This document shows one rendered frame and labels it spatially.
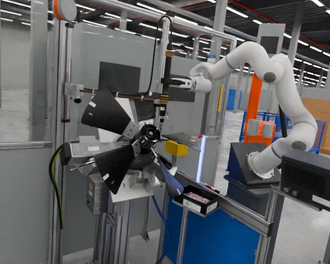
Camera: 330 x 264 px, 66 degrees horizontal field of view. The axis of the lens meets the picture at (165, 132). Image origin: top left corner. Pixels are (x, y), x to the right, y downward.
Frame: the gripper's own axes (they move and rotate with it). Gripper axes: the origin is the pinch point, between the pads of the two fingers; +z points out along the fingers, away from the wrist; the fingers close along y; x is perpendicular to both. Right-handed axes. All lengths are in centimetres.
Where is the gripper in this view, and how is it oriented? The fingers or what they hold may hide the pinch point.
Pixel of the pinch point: (166, 80)
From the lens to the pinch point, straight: 143.1
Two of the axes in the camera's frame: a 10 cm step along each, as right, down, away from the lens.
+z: -8.2, 0.1, -5.7
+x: 1.1, -9.8, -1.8
